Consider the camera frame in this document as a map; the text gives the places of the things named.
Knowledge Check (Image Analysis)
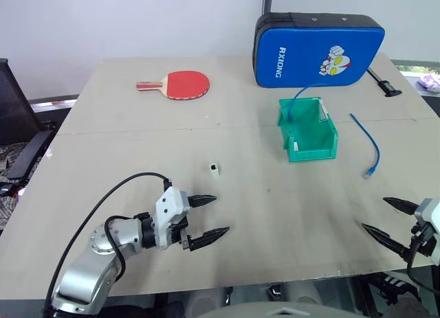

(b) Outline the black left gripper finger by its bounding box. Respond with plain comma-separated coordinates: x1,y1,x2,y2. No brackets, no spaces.
188,194,218,209
187,226,231,253

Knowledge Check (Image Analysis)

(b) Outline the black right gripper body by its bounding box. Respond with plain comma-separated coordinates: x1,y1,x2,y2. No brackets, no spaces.
408,220,437,260

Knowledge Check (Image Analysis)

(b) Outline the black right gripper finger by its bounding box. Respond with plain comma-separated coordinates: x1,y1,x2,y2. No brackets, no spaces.
361,223,413,263
382,196,420,216

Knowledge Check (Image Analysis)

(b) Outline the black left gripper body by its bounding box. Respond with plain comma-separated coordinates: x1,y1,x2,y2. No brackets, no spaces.
169,216,193,252

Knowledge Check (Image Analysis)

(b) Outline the black shoe with white stripes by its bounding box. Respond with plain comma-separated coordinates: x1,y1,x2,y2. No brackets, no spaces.
373,273,419,307

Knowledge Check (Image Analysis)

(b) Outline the grey robot torso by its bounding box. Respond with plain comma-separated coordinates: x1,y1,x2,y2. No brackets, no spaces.
197,302,347,318

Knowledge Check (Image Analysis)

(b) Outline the green plastic storage bin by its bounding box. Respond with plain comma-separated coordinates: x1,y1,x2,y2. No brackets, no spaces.
277,96,340,163

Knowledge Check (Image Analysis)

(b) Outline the red table tennis paddle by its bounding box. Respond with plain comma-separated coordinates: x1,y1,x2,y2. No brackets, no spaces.
135,69,211,101

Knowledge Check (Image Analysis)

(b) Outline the black clamp tool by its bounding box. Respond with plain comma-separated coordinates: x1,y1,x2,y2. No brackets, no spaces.
366,68,403,98

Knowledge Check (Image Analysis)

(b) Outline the purple patterned bag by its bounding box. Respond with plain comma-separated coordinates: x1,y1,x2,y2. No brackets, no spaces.
416,73,440,93

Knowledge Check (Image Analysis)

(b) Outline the patterned dark cloth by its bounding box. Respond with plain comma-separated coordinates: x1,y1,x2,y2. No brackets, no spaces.
0,141,45,231

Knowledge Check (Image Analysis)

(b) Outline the blue black kick pad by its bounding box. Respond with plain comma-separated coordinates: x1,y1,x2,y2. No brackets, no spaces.
252,12,386,89

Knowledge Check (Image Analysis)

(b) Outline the black office chair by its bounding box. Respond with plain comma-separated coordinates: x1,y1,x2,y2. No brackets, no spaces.
0,58,58,197

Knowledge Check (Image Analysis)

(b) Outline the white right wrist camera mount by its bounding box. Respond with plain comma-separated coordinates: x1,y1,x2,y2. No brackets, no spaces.
413,198,440,267

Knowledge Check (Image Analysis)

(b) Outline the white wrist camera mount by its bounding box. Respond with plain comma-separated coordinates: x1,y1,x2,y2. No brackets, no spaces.
154,186,190,251
413,198,440,267

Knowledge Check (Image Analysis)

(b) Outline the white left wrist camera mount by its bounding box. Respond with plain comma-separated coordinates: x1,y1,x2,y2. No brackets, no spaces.
154,186,190,251

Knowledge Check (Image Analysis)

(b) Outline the blue Ethernet cable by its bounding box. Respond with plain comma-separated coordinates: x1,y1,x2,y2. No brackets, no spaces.
286,82,382,180

